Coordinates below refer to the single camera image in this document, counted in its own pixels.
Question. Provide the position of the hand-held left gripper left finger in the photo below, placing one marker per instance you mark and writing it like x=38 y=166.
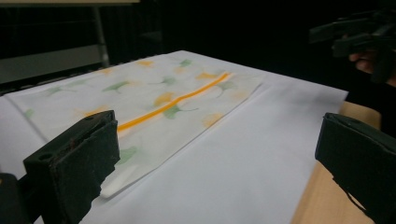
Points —
x=71 y=161

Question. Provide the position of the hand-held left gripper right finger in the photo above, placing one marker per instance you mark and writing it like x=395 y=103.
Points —
x=361 y=155

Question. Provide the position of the leaf-print mesh laundry bag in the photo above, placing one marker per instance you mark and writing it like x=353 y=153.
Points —
x=149 y=90

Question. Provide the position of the white metal stand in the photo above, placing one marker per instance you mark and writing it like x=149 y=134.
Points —
x=46 y=62

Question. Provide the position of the white table mat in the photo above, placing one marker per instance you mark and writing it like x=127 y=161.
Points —
x=243 y=155

